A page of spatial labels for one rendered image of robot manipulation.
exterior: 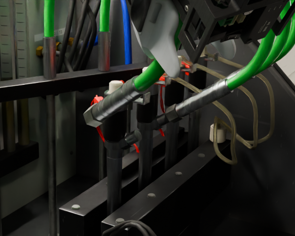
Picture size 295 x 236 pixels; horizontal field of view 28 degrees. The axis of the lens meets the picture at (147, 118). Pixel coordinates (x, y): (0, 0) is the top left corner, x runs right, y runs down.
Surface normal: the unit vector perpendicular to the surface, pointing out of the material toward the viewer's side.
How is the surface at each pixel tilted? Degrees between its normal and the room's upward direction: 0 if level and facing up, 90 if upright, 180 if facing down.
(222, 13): 45
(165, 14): 101
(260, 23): 132
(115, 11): 90
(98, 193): 0
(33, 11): 90
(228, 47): 107
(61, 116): 90
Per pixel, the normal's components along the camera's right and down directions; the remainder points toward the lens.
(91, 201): 0.04, -0.94
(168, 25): -0.88, 0.30
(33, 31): 0.88, 0.18
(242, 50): -0.48, 0.27
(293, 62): 0.86, -0.04
